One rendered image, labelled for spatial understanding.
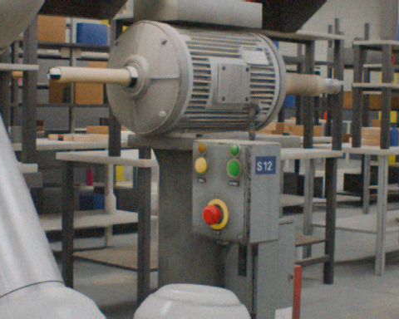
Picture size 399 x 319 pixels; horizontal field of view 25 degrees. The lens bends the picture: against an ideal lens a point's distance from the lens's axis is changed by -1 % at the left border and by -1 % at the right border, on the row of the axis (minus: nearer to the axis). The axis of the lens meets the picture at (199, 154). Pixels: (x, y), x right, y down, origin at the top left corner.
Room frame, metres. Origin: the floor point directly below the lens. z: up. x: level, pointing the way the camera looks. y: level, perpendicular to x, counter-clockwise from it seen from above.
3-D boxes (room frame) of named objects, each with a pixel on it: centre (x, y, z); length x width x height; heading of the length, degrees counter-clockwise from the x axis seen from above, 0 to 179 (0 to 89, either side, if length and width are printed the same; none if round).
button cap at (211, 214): (1.77, -0.03, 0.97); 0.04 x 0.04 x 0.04; 45
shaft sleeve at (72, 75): (1.89, 0.23, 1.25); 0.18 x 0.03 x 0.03; 135
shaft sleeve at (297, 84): (2.37, -0.25, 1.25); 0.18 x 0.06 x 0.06; 135
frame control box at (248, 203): (1.88, -0.10, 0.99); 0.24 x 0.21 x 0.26; 135
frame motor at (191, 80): (2.10, 0.00, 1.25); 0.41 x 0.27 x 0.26; 135
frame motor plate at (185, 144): (2.16, -0.04, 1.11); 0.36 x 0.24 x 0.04; 135
